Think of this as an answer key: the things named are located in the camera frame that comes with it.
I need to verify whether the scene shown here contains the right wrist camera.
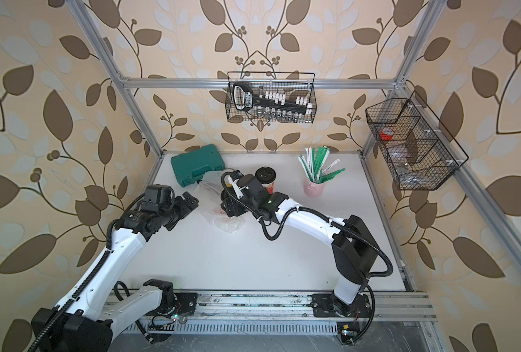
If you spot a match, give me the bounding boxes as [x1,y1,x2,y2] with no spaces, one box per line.
[228,175,243,199]

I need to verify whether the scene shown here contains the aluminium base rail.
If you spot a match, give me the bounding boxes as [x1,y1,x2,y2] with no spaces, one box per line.
[139,290,438,336]

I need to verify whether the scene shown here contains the green plastic tool case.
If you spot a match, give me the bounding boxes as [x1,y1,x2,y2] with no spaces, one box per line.
[170,145,225,187]

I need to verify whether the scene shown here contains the black socket set holder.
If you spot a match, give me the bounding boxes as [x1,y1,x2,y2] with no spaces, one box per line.
[229,82,316,115]

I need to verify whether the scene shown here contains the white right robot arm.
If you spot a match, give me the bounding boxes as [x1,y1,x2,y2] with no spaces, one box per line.
[220,171,394,306]

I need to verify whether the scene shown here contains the black wire basket wall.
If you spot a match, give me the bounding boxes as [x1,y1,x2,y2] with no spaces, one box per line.
[225,70,317,124]
[366,92,469,191]

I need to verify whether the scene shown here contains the red cup black lid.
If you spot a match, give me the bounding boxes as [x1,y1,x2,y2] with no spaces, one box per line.
[255,167,277,194]
[212,205,227,216]

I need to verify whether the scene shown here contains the black wire basket back wall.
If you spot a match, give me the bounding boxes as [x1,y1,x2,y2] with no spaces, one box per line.
[225,70,317,124]

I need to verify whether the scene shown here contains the red item in basket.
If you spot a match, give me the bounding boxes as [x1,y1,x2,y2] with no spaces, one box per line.
[379,128,395,142]

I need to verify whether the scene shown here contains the black wire basket right wall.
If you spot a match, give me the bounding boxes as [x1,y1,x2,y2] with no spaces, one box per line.
[366,92,469,191]

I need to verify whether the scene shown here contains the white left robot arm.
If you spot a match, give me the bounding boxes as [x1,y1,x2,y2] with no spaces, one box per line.
[29,185,199,351]

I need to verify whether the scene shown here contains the pink straw holder cup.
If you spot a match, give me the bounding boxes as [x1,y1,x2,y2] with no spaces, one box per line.
[304,180,325,198]

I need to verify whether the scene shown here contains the clear plastic carrier bag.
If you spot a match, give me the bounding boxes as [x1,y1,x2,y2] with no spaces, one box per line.
[194,171,244,233]

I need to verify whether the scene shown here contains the green white wrapped straws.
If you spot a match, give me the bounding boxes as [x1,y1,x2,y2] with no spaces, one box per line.
[298,146,346,184]

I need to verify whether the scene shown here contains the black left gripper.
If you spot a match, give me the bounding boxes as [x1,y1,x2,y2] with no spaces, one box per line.
[157,191,198,229]

